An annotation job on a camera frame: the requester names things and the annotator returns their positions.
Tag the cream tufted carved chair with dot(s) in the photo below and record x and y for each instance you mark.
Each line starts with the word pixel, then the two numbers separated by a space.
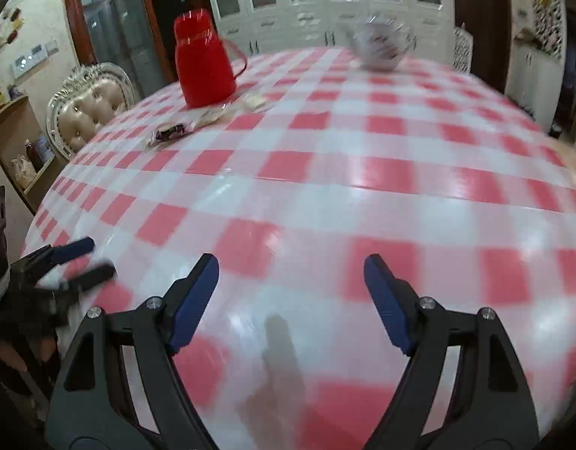
pixel 89 108

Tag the white sideboard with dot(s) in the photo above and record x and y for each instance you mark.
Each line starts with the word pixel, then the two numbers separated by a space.
pixel 534 79

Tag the wall switch panel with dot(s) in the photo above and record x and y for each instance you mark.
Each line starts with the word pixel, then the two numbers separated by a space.
pixel 35 58

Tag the person's left hand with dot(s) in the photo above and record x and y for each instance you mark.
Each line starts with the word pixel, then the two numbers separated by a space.
pixel 48 348

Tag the purple wrapped candy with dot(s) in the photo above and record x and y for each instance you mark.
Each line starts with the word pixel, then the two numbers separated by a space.
pixel 168 132

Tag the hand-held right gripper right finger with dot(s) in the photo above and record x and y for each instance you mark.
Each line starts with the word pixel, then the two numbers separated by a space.
pixel 386 301

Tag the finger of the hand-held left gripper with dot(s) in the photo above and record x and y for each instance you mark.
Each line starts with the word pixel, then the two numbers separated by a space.
pixel 93 275
pixel 67 252

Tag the wooden framed glass door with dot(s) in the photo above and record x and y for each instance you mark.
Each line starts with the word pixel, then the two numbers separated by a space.
pixel 114 18

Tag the peach clear snack packet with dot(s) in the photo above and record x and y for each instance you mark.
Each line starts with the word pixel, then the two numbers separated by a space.
pixel 210 116

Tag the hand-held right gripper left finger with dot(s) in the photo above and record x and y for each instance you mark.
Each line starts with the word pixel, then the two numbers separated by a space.
pixel 194 301

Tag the red white checked tablecloth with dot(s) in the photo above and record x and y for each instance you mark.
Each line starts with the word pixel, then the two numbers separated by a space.
pixel 339 197

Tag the small white snack packet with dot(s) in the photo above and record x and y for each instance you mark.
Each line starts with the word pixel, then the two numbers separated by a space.
pixel 254 102

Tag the flower wall decoration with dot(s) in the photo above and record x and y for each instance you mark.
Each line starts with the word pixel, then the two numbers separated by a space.
pixel 6 33

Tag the wooden shelf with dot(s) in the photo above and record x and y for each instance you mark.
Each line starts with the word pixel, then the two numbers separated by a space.
pixel 21 150

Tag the white lattice back chair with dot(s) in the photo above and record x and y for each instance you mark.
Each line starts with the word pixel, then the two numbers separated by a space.
pixel 462 51

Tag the dark wooden door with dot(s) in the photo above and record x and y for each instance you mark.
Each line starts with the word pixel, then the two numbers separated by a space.
pixel 480 23

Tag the red thermos jug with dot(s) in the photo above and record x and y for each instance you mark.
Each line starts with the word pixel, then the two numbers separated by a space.
pixel 203 61

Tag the white lattice screen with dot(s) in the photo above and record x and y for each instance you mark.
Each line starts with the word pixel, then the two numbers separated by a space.
pixel 546 9

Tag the white floral teapot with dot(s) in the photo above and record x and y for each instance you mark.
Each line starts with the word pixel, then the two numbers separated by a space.
pixel 379 44

